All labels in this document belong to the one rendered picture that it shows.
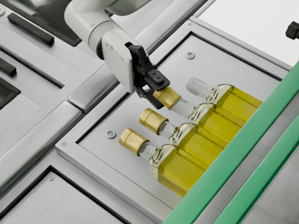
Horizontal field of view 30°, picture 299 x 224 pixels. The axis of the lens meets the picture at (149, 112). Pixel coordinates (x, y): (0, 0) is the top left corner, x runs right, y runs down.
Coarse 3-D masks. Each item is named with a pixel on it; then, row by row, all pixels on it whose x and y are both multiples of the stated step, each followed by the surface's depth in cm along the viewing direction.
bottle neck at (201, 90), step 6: (192, 78) 107; (192, 84) 106; (198, 84) 106; (204, 84) 106; (192, 90) 106; (198, 90) 106; (204, 90) 105; (210, 90) 105; (198, 96) 107; (204, 96) 105
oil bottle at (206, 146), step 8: (176, 128) 98; (184, 128) 98; (192, 128) 98; (200, 128) 97; (176, 136) 97; (184, 136) 96; (192, 136) 96; (200, 136) 96; (208, 136) 96; (216, 136) 97; (176, 144) 96; (184, 144) 96; (192, 144) 95; (200, 144) 95; (208, 144) 95; (216, 144) 95; (224, 144) 95; (192, 152) 95; (200, 152) 94; (208, 152) 94; (216, 152) 94; (208, 160) 94
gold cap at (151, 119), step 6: (150, 108) 103; (144, 114) 101; (150, 114) 101; (156, 114) 101; (144, 120) 101; (150, 120) 100; (156, 120) 100; (162, 120) 100; (168, 120) 102; (144, 126) 102; (150, 126) 101; (156, 126) 100; (156, 132) 100
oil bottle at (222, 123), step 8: (200, 104) 101; (208, 104) 101; (192, 112) 101; (200, 112) 100; (208, 112) 100; (216, 112) 100; (224, 112) 100; (192, 120) 100; (200, 120) 99; (208, 120) 99; (216, 120) 99; (224, 120) 98; (232, 120) 98; (240, 120) 98; (208, 128) 98; (216, 128) 98; (224, 128) 97; (232, 128) 97; (240, 128) 97; (224, 136) 97; (232, 136) 96
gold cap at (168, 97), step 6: (162, 90) 103; (168, 90) 103; (156, 96) 104; (162, 96) 103; (168, 96) 103; (174, 96) 103; (180, 96) 104; (162, 102) 104; (168, 102) 103; (174, 102) 103; (168, 108) 104
